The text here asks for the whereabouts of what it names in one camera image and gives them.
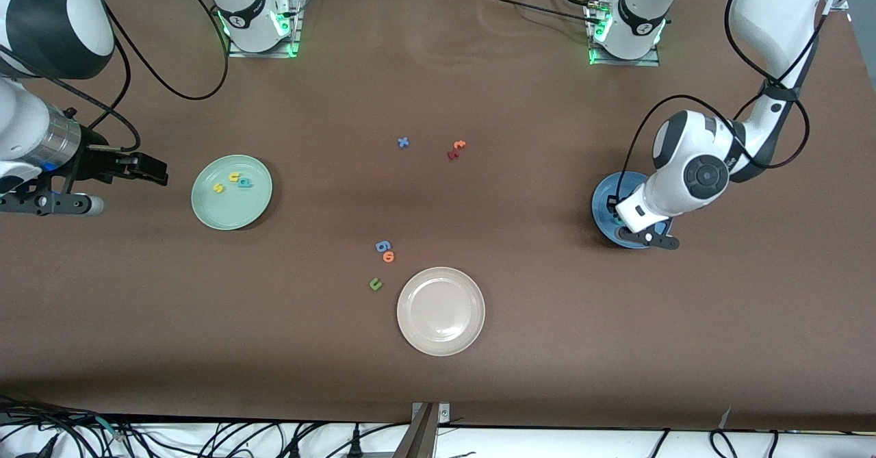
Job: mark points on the brown table cover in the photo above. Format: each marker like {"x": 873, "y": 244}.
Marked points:
{"x": 616, "y": 341}

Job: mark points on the small metal bracket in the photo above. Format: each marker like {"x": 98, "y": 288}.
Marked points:
{"x": 443, "y": 413}

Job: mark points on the pale green plate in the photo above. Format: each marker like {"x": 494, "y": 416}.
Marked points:
{"x": 231, "y": 205}

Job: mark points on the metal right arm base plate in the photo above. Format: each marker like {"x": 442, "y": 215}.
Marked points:
{"x": 296, "y": 20}

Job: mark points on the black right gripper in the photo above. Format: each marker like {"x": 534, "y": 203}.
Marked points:
{"x": 98, "y": 161}

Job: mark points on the blue plate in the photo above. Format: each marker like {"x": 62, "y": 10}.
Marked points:
{"x": 601, "y": 208}

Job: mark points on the teal foam letter p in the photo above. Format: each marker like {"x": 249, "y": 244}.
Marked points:
{"x": 244, "y": 183}

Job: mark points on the blue foam letter g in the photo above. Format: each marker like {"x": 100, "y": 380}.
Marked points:
{"x": 382, "y": 246}

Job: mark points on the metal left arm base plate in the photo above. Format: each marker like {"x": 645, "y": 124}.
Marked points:
{"x": 650, "y": 62}

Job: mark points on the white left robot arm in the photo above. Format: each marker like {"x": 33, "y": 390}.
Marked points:
{"x": 674, "y": 191}

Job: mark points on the aluminium post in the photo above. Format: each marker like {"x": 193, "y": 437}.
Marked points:
{"x": 417, "y": 441}

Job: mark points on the beige plate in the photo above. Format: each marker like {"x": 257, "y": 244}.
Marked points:
{"x": 441, "y": 311}

